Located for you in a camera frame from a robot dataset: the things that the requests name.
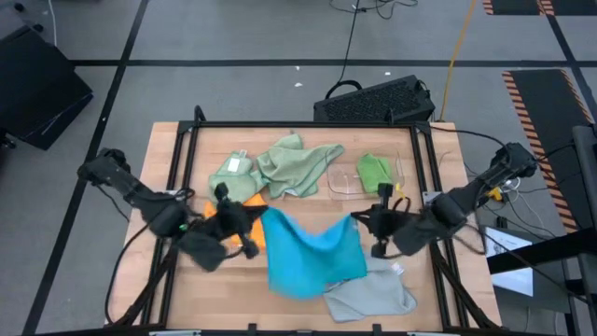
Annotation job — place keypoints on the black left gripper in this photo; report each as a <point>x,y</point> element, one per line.
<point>233,221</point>

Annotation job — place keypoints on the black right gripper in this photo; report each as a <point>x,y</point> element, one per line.
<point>384,223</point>

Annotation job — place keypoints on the orange microfiber towel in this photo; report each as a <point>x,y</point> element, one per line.
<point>255,201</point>

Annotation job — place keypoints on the bright green microfiber towel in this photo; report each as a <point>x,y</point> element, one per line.
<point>374,172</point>

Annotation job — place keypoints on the blue microfiber towel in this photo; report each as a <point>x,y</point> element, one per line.
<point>312,256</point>

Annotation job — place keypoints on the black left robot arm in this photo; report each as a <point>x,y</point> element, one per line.
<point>135,191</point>

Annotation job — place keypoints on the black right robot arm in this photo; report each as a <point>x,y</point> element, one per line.
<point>476,191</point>

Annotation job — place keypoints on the grey microfiber towel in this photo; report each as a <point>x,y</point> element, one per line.
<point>373,298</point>

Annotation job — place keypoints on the pale green towel, white tag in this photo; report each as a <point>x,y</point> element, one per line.
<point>235,177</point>

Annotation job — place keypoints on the clear plastic bin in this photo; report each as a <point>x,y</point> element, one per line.
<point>340,182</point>

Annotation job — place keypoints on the pale green towel, green hem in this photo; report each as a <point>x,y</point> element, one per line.
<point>294,165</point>

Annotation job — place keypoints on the yellow plug connector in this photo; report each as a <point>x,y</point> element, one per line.
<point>495,194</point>

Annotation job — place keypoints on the black perforated computer case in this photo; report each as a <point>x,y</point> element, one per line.
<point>373,100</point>

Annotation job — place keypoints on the black equipment stand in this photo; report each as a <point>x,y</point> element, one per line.
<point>536,252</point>

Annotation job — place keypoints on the black hazard-striped floor mat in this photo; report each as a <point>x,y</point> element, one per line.
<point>513,5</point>
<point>545,116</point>

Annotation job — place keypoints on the large black equipment case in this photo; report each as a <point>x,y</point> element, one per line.
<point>32,88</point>

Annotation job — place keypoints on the black aluminium table frame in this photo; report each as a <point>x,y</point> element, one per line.
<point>298,124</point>

